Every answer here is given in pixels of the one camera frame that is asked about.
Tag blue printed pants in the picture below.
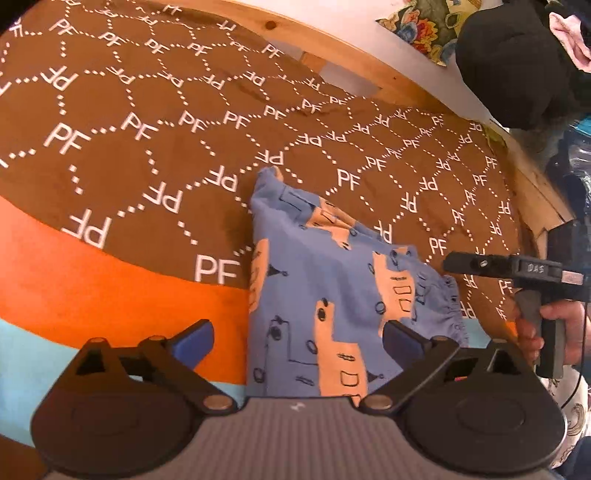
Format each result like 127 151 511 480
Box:
245 166 470 400

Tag black cable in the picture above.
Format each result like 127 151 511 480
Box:
558 300 591 412

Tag person's right hand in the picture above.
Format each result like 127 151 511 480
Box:
512 300 590 365

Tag pink cloth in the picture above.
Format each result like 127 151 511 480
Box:
549 11 591 73

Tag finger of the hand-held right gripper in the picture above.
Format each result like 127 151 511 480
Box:
442 252 516 280

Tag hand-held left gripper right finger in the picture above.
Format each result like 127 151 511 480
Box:
358 321 533 414

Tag white floral bed sheet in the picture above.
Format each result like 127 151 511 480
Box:
551 364 591 470

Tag colourful floral cloth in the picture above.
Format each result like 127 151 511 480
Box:
375 0 463 69

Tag black cloth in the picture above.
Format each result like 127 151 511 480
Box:
455 0 591 133

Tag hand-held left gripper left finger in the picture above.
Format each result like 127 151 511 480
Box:
74 318 233 413

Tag brown printed blanket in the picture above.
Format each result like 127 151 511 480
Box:
0 0 532 449

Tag wooden bed frame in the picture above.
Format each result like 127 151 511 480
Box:
203 0 578 259

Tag blue plastic bag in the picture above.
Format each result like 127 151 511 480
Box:
549 117 591 227

